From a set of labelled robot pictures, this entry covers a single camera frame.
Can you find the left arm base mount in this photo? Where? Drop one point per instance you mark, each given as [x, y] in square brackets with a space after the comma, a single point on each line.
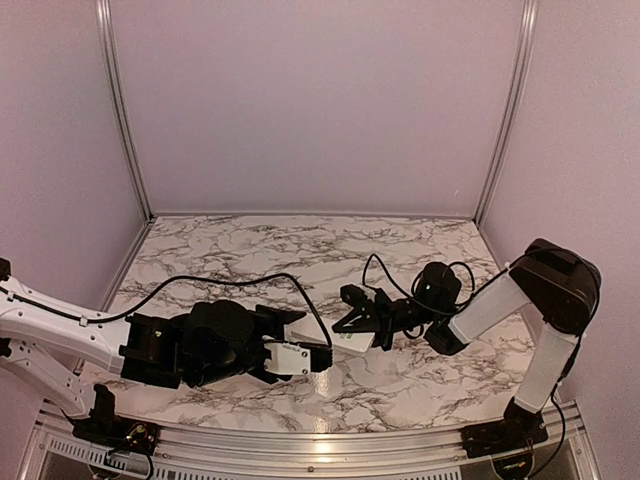
[104, 427]

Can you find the front aluminium frame rail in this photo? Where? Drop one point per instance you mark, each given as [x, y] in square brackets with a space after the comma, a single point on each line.
[561, 451]

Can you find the aluminium frame post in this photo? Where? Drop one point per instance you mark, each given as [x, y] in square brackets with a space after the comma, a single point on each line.
[109, 48]
[521, 65]

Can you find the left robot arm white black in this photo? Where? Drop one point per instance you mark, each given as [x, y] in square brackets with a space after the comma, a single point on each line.
[212, 342]

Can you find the right aluminium frame post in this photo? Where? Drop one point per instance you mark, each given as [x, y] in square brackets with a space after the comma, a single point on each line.
[521, 65]

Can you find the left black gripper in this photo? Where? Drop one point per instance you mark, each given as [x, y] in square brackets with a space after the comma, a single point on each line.
[275, 320]

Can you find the left aluminium frame post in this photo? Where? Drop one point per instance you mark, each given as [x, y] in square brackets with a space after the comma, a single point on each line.
[109, 48]

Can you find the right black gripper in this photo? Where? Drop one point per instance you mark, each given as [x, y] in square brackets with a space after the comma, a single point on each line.
[382, 325]

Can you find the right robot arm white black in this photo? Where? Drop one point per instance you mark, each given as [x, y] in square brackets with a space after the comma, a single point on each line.
[563, 287]

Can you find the white remote control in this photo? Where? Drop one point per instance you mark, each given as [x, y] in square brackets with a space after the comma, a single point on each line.
[308, 330]

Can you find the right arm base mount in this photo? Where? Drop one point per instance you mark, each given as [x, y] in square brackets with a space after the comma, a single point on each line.
[518, 428]

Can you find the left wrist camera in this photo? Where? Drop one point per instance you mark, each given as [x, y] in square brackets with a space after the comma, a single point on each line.
[321, 359]

